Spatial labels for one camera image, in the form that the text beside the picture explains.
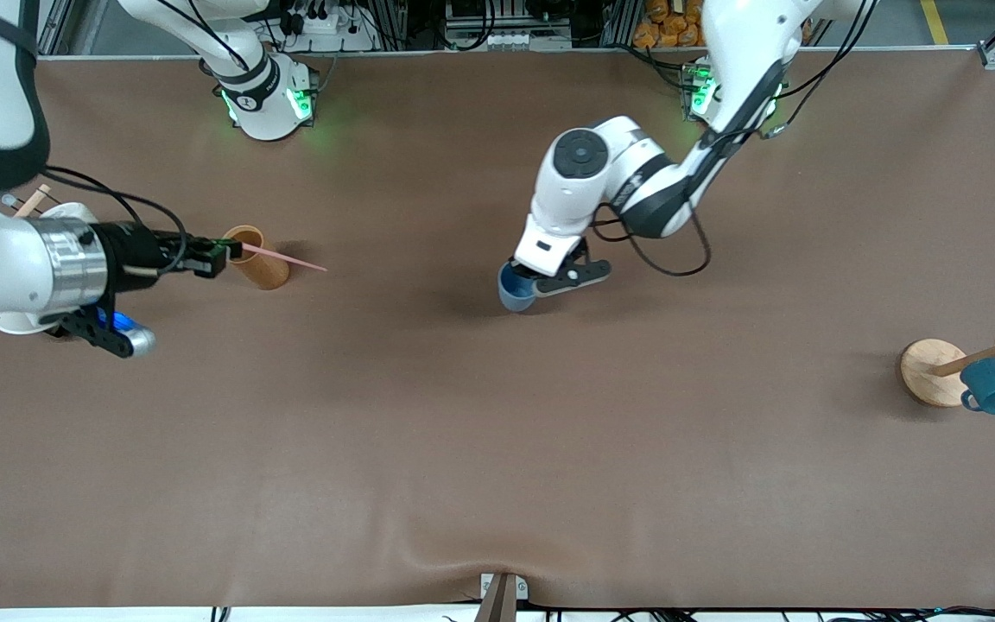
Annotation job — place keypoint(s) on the bag of orange snacks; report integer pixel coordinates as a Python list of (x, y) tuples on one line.
[(670, 24)]

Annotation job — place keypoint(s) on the wooden rack pole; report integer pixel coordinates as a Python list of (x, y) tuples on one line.
[(31, 201)]

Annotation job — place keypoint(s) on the brown wooden chopstick holder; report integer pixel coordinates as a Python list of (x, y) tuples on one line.
[(264, 263)]

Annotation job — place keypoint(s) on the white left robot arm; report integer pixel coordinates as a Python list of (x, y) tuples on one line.
[(601, 164)]

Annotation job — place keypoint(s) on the white paper cup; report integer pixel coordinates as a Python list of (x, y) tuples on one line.
[(18, 325), (74, 211)]

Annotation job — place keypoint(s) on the wooden mug tree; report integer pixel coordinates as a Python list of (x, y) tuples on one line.
[(929, 371)]

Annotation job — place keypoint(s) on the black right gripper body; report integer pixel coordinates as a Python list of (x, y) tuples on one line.
[(128, 249)]

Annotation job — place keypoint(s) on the light blue cup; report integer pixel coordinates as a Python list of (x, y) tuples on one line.
[(513, 295)]

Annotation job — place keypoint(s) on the brown table cover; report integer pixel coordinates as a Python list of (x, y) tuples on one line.
[(497, 432)]

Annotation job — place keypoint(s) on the white power strip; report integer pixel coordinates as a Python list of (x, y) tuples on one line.
[(329, 30)]

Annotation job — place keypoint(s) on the pink straw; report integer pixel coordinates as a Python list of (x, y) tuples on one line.
[(286, 259)]

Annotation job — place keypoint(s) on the metal table bracket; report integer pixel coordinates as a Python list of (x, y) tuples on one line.
[(502, 596)]

